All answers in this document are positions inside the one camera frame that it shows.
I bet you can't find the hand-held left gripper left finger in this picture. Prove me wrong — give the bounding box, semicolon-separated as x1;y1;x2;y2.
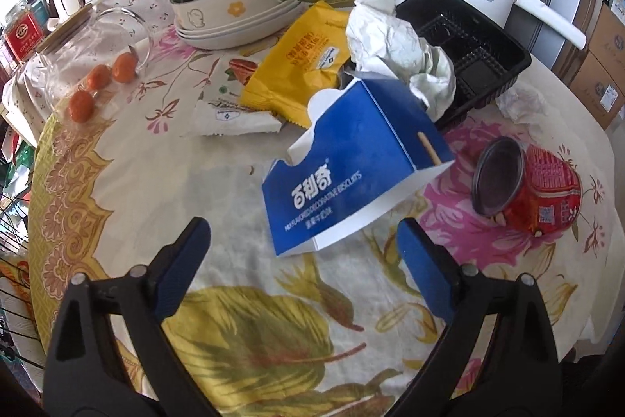
43;217;218;417

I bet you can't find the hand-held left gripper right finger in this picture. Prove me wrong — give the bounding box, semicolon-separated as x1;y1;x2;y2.
391;218;562;417

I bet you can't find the white snack wrapper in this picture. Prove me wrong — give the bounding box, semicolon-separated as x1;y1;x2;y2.
183;98;284;138

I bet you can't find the blue biscuit box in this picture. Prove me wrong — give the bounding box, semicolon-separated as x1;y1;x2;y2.
261;72;456;258

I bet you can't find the crushed red paper cup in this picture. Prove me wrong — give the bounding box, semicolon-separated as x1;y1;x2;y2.
471;137;583;236

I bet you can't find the small orange kumquat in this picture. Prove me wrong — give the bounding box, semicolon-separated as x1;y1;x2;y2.
87;65;112;93
112;53;138;83
67;91;96;122

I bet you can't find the small crumpled tissue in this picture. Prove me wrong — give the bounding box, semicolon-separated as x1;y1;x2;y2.
495;84;550;125

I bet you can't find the black plastic tray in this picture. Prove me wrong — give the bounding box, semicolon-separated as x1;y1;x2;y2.
395;0;532;129

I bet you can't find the yellow snack packet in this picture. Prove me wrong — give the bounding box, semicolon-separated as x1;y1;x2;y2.
239;0;357;129

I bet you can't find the crumpled white paper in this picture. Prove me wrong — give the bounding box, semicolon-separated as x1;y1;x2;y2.
346;0;457;122

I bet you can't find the white plate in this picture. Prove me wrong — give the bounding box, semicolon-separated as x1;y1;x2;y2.
175;0;306;41
177;4;314;51

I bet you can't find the cardboard box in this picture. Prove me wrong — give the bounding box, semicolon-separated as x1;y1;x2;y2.
587;2;625;59
564;50;625;129

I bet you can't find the white bowl with flower print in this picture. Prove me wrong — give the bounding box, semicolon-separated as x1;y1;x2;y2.
170;0;294;34

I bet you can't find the glass jar with wooden lid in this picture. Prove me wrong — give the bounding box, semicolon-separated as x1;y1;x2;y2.
14;4;154;112

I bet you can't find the red tin box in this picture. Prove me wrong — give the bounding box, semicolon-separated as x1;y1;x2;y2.
4;0;47;61

